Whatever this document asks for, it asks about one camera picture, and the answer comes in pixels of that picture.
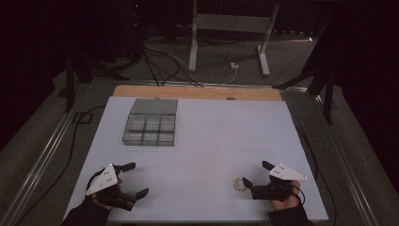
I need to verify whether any white metal stand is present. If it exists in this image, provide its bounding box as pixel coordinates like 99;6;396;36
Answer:
187;0;280;77

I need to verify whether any metal floor rail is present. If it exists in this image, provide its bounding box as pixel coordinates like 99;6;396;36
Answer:
309;92;379;226
0;83;93;226

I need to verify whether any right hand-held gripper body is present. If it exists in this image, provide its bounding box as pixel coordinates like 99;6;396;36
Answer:
250;162;309;202

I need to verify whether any bundle of black cables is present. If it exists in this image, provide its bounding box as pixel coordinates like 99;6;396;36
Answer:
137;40;205;89

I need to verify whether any gold beaded bracelet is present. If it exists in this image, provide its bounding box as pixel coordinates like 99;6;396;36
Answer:
231;177;249;193

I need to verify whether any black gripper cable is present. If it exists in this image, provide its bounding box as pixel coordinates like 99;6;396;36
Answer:
290;184;307;205

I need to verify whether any person's right hand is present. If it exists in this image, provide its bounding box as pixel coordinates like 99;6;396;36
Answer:
270;180;303;211

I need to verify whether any person's left hand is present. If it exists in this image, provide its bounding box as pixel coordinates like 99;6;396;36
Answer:
91;175;124;212

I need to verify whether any clear plastic compartment box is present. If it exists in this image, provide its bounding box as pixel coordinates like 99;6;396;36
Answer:
121;97;179;148

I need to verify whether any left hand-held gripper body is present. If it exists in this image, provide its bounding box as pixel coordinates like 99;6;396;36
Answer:
85;163;139;212

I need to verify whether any white cable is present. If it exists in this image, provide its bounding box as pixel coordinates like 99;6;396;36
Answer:
200;67;238;87

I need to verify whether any black floor cable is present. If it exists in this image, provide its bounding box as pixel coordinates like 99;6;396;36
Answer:
289;107;339;226
13;105;107;226

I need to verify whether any black tripod stand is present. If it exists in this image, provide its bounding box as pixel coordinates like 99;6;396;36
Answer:
63;43;131;114
272;59;336;125

